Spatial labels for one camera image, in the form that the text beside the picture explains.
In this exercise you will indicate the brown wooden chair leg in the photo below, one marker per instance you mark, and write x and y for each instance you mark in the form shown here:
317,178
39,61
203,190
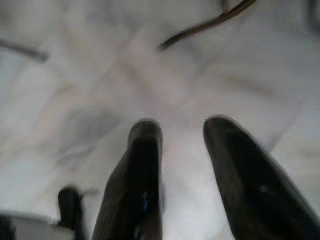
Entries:
205,26

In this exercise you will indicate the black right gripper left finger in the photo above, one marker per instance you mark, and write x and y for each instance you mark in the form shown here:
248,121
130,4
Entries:
135,187

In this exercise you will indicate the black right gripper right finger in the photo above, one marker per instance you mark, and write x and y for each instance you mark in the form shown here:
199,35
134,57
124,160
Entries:
250,190

